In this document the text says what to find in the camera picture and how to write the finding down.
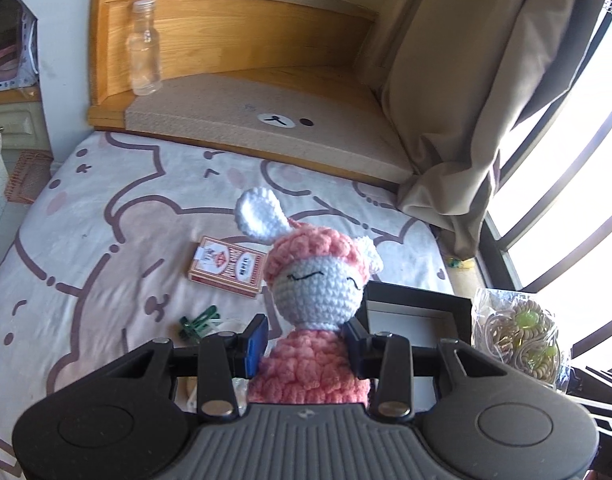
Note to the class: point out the beige curtain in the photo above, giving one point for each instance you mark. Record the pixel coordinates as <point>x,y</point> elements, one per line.
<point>446,85</point>

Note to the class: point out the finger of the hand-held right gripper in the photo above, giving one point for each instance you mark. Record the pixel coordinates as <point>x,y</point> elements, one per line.
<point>598,382</point>

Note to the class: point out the yellow-green small toy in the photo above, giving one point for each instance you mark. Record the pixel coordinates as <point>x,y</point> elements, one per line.
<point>458,262</point>

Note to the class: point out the wooden bay window platform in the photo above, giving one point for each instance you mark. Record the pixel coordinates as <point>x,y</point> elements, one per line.
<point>236,30</point>

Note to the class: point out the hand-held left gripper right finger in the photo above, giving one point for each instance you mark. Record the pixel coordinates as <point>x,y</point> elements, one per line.
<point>355,347</point>

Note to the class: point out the beige bear face cushion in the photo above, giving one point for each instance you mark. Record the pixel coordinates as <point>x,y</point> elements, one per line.
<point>236,95</point>

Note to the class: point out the brown wicker basket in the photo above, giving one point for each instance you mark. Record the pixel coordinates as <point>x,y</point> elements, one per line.
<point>28,175</point>

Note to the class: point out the red playing card box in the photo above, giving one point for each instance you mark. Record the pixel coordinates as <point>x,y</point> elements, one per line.
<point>226,265</point>

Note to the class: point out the dark window grille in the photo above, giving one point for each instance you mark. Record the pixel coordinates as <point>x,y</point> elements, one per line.
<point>501,255</point>

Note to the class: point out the clear plastic bottle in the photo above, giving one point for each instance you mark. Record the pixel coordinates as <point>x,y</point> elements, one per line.
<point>143,55</point>

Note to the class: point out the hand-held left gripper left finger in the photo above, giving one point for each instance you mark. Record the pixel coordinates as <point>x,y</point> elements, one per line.
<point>253,347</point>

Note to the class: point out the bear print bedsheet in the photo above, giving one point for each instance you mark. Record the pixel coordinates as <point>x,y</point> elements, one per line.
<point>86,240</point>

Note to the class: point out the pink crochet bunny doll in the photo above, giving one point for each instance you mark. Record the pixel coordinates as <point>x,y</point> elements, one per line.
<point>316,285</point>

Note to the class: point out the green binder clips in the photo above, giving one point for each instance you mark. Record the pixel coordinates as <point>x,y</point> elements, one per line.
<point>198,322</point>

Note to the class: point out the beige cabinet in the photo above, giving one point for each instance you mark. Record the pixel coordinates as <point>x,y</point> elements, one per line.
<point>16,120</point>

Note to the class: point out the black box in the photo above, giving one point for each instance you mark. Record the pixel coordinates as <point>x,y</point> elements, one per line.
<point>416,295</point>

